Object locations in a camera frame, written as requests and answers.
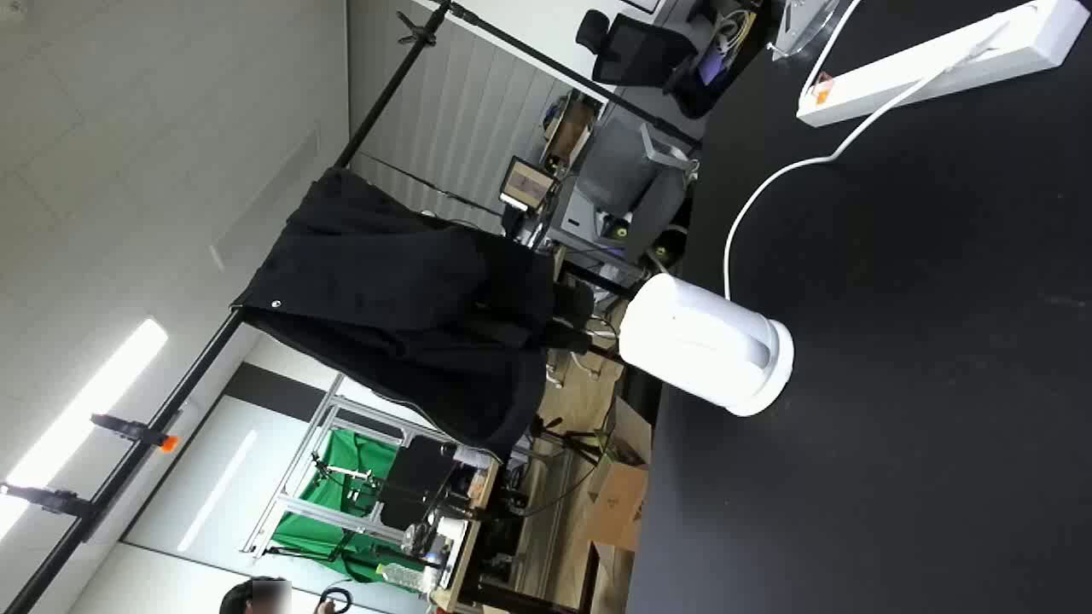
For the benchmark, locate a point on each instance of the black monitor on rack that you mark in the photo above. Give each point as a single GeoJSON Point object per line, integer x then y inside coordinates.
{"type": "Point", "coordinates": [419, 481]}

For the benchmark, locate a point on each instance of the black desk equipment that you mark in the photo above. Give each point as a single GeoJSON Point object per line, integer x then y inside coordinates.
{"type": "Point", "coordinates": [659, 46]}

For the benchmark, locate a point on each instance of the brown cardboard boxes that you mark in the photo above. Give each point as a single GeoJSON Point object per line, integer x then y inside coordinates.
{"type": "Point", "coordinates": [619, 498]}

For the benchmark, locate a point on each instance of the black hanging cloth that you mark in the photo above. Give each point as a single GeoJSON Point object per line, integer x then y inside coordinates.
{"type": "Point", "coordinates": [396, 295]}

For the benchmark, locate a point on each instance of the grey equipment cart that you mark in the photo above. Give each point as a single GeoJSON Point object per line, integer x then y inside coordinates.
{"type": "Point", "coordinates": [634, 173]}

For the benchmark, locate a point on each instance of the black spring clamp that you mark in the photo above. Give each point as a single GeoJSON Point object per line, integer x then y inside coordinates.
{"type": "Point", "coordinates": [53, 498]}

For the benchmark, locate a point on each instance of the white electric kettle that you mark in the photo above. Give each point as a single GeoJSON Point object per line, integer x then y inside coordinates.
{"type": "Point", "coordinates": [705, 341]}

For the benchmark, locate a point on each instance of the metal rack frame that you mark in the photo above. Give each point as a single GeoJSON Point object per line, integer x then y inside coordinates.
{"type": "Point", "coordinates": [321, 415]}

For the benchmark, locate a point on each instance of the black stand crossbar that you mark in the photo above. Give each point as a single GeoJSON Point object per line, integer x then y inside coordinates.
{"type": "Point", "coordinates": [546, 60]}

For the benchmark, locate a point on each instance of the person's dark-haired head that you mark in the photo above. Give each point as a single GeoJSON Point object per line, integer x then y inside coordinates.
{"type": "Point", "coordinates": [255, 596]}

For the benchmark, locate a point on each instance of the long ceiling light strip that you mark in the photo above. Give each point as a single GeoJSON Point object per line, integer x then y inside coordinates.
{"type": "Point", "coordinates": [89, 411]}

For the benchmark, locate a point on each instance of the small framed picture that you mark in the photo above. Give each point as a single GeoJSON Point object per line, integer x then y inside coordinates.
{"type": "Point", "coordinates": [526, 183]}

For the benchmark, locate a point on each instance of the black clamp with orange tip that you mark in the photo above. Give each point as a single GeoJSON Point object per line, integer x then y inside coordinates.
{"type": "Point", "coordinates": [134, 429]}

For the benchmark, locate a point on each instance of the long black stand pole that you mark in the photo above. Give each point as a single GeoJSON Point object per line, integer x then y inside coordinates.
{"type": "Point", "coordinates": [377, 108]}

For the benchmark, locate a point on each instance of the white power strip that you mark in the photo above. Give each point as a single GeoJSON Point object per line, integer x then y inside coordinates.
{"type": "Point", "coordinates": [942, 60]}

